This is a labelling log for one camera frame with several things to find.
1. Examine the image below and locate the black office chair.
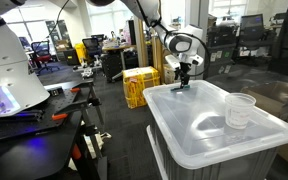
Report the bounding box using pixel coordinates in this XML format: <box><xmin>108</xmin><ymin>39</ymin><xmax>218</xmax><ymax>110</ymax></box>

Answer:
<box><xmin>237</xmin><ymin>14</ymin><xmax>273</xmax><ymax>66</ymax></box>

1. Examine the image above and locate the green marker pen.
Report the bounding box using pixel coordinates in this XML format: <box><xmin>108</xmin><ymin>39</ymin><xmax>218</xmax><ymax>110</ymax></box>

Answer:
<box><xmin>170</xmin><ymin>85</ymin><xmax>190</xmax><ymax>92</ymax></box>

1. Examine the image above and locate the clear plastic cup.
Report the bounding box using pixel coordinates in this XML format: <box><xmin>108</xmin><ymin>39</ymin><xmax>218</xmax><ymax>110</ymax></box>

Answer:
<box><xmin>225</xmin><ymin>93</ymin><xmax>256</xmax><ymax>129</ymax></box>

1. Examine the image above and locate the cardboard box by door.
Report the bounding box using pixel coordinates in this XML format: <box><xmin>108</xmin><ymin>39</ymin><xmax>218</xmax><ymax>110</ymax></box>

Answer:
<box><xmin>164</xmin><ymin>64</ymin><xmax>178</xmax><ymax>84</ymax></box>

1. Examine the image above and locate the red office chair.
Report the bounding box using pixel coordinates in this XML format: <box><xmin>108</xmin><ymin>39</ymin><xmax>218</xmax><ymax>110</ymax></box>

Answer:
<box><xmin>31</xmin><ymin>40</ymin><xmax>59</xmax><ymax>74</ymax></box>

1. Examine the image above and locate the yellow crate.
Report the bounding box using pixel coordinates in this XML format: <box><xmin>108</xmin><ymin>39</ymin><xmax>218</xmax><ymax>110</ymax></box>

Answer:
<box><xmin>123</xmin><ymin>66</ymin><xmax>160</xmax><ymax>109</ymax></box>

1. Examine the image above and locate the orange handled clamp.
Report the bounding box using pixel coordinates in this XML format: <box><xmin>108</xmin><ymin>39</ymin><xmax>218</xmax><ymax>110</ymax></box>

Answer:
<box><xmin>52</xmin><ymin>113</ymin><xmax>68</xmax><ymax>121</ymax></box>

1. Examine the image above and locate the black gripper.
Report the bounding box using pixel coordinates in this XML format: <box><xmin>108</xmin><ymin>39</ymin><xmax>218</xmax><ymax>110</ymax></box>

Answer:
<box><xmin>180</xmin><ymin>62</ymin><xmax>191</xmax><ymax>89</ymax></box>

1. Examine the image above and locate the clear plastic bin lid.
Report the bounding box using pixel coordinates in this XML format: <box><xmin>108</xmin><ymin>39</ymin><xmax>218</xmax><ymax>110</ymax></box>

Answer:
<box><xmin>143</xmin><ymin>80</ymin><xmax>288</xmax><ymax>168</ymax></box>

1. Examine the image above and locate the blue mesh office chair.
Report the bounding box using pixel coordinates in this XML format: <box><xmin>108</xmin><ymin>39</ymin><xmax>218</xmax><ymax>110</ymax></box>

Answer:
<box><xmin>82</xmin><ymin>38</ymin><xmax>102</xmax><ymax>60</ymax></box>

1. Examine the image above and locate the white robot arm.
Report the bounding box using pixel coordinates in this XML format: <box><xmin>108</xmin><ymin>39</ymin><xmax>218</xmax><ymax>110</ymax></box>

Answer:
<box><xmin>0</xmin><ymin>0</ymin><xmax>203</xmax><ymax>118</ymax></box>

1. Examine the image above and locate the black work table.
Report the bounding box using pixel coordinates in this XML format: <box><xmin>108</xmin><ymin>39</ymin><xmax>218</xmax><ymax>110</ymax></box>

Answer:
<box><xmin>0</xmin><ymin>80</ymin><xmax>107</xmax><ymax>180</ymax></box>

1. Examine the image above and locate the grey storage bin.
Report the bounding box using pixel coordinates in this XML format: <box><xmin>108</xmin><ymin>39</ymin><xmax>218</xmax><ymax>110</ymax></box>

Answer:
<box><xmin>146</xmin><ymin>126</ymin><xmax>277</xmax><ymax>180</ymax></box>

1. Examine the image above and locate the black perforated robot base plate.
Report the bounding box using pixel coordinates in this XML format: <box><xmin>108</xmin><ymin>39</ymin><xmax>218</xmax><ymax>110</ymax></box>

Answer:
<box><xmin>0</xmin><ymin>90</ymin><xmax>79</xmax><ymax>141</ymax></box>

